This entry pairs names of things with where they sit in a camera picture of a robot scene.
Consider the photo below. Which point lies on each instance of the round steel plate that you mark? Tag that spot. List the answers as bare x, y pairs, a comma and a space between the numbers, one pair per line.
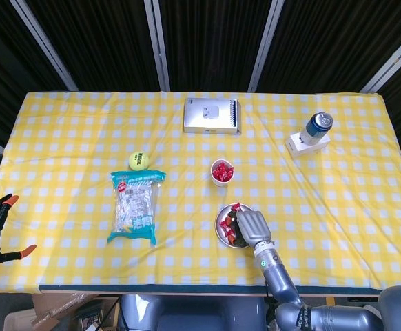
221, 238

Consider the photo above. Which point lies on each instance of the brown cardboard box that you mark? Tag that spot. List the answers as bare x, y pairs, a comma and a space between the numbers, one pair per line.
56, 307

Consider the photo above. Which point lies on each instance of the blue beverage can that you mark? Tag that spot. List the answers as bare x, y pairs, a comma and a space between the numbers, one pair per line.
316, 129

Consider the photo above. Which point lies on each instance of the grey robot torso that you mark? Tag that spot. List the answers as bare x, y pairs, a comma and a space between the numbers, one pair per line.
193, 313

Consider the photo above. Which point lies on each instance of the yellow tennis ball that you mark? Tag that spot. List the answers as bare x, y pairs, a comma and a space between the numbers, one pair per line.
138, 160

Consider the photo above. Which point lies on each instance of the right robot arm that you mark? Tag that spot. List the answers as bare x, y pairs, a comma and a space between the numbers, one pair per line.
341, 313

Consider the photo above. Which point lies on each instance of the black pleated curtain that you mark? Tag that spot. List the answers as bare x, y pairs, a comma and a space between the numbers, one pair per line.
214, 45

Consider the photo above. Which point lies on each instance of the red candy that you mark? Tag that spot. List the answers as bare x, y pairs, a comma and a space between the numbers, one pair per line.
236, 207
227, 169
221, 176
228, 176
217, 169
225, 225

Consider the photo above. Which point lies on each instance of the white paper cup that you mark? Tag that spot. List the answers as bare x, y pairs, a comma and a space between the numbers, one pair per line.
221, 182

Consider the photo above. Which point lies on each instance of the yellow checkered tablecloth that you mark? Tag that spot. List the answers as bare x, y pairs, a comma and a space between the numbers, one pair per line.
83, 131

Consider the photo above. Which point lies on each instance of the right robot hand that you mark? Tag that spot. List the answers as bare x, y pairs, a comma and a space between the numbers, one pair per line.
255, 227

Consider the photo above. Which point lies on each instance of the silver earbuds box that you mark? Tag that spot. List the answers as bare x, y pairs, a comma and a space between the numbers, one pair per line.
207, 115

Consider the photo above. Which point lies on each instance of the white plastic bin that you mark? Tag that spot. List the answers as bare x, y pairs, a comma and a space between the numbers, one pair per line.
16, 320

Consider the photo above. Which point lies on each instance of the small white box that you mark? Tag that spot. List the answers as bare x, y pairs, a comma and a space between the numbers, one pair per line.
304, 150

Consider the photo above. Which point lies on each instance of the teal snack bag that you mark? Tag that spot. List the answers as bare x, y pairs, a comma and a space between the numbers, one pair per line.
135, 207

